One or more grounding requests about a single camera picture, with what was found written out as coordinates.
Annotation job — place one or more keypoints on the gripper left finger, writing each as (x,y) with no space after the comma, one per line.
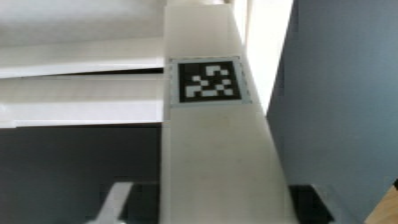
(130,204)

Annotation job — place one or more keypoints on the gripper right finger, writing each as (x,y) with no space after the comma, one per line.
(311,210)

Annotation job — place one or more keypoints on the white desk leg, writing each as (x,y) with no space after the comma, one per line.
(222,179)

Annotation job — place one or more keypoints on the white desk top tray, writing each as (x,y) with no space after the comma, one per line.
(80,36)

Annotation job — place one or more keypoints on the white front fence bar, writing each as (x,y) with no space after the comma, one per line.
(80,100)

